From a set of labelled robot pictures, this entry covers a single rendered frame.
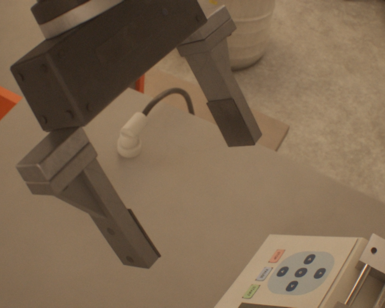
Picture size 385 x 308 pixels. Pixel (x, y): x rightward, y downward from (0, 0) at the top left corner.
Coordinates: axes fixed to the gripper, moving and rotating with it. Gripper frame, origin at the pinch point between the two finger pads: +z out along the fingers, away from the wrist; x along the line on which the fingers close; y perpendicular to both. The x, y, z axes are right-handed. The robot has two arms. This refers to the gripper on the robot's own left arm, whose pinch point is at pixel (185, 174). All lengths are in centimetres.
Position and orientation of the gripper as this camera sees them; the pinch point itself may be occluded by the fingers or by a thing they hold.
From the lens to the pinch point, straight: 41.9
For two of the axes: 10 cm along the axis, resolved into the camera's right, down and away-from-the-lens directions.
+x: -5.5, 5.9, -6.0
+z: 4.4, 8.1, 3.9
